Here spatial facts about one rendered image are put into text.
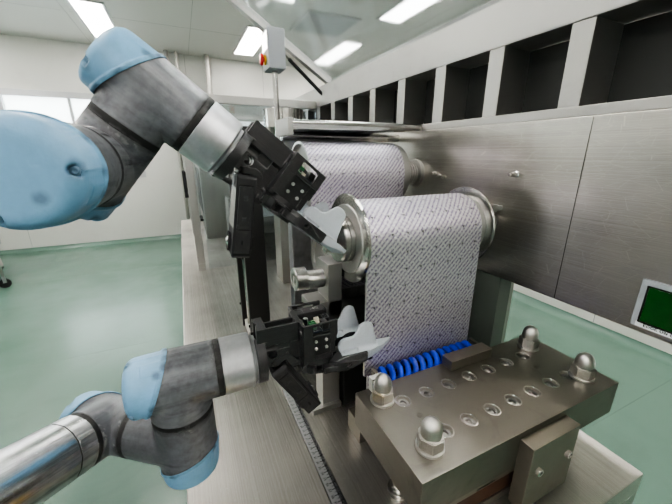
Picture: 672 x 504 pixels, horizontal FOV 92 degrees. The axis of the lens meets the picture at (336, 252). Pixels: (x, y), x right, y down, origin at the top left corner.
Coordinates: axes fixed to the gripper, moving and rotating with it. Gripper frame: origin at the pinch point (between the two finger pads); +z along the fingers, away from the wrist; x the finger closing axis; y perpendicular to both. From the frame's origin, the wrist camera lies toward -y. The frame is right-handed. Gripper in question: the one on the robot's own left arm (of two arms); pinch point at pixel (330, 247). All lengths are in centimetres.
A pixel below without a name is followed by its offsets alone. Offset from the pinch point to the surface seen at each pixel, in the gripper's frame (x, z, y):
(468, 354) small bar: -9.9, 29.5, -0.9
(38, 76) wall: 552, -207, -28
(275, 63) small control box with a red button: 53, -19, 34
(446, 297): -4.3, 23.1, 5.2
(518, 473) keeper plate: -24.7, 30.9, -10.4
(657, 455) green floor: -1, 210, 14
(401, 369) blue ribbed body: -7.4, 20.6, -9.6
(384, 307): -4.3, 12.4, -2.7
